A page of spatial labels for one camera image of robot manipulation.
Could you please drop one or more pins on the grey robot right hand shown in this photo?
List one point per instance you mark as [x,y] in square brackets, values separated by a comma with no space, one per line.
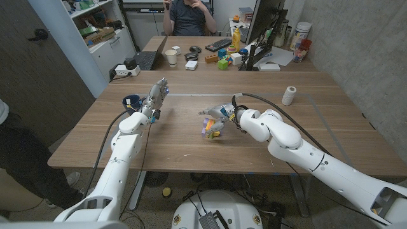
[224,112]

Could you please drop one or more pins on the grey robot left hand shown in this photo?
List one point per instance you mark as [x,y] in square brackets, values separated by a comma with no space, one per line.
[155,95]

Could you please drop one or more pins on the multicolour lego stack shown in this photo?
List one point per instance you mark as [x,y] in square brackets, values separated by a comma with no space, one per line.
[206,124]

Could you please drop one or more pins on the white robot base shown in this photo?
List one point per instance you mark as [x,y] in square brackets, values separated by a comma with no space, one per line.
[235,210]

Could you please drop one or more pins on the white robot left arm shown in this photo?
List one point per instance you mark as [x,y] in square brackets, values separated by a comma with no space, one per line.
[117,165]

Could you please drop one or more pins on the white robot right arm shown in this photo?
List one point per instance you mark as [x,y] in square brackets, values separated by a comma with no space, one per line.
[305,156]

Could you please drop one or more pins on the dark blue cup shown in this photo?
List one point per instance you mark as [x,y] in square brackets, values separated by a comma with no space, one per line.
[132,101]

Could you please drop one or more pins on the white paper cup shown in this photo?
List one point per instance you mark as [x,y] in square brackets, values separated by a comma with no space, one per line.
[171,58]

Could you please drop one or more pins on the white receipt paper roll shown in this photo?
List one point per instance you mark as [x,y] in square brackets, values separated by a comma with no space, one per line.
[288,95]

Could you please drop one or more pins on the dark open laptop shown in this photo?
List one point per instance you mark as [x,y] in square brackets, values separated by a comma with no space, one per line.
[147,59]

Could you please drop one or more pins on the black power adapter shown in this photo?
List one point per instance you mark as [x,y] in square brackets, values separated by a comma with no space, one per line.
[130,63]

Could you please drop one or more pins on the white power strip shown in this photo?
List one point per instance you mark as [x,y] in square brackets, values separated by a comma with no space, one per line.
[121,70]

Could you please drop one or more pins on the small white flat box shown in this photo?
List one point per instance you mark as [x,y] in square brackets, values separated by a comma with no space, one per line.
[191,65]

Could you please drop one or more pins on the green toy cube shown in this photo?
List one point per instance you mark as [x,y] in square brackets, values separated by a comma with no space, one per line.
[222,64]

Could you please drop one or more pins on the small white cube charger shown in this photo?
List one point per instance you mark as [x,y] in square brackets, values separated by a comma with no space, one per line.
[176,50]

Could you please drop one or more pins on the black folded pouch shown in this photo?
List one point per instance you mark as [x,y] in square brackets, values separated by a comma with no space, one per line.
[191,56]

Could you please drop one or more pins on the white toy cube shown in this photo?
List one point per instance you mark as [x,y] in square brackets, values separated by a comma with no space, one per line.
[236,58]

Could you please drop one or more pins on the orange toy brick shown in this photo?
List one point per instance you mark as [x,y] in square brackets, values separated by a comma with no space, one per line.
[211,58]

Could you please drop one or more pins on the blue toy cube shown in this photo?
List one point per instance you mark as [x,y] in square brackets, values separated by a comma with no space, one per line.
[222,53]

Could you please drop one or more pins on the wooden back desk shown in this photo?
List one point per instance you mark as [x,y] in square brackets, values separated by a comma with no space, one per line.
[184,43]

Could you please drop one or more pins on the black computer mouse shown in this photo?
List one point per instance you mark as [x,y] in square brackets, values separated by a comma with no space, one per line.
[195,49]

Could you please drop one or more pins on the white shelf cabinet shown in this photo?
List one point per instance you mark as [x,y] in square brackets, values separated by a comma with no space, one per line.
[108,54]

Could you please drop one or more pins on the wide white flat box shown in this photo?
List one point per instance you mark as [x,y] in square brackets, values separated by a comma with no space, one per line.
[269,67]

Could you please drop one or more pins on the black keyboard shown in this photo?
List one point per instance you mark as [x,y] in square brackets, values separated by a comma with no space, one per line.
[218,44]

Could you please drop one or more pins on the yellow squeeze bottle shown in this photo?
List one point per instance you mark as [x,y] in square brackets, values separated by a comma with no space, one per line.
[236,39]

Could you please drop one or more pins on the white paper sheet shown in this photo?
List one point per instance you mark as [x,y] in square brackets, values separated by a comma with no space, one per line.
[281,55]

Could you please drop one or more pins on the brown cardboard box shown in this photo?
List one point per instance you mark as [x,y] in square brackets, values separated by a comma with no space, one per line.
[100,36]

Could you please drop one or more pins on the seated person dark shirt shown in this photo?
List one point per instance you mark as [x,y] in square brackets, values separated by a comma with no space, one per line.
[188,19]

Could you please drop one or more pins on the black round floor fan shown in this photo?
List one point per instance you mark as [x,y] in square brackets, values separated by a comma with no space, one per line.
[156,178]

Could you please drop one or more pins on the yellow ball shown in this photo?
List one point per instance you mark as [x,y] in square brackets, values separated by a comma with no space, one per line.
[167,191]

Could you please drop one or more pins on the grey table leg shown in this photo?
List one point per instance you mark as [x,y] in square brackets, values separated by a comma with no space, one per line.
[137,191]
[299,195]

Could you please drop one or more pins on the dark drink bottle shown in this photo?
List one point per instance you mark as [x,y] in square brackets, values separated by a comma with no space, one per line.
[281,33]

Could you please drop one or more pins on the clear storage box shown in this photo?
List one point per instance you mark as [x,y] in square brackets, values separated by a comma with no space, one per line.
[245,14]

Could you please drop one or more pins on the black computer monitor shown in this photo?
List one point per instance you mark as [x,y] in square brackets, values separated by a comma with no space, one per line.
[262,16]

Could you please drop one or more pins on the white printed canister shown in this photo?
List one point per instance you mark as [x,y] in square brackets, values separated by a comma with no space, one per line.
[300,33]

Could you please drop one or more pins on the standing person dark trousers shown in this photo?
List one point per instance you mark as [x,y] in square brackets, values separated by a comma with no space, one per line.
[22,159]

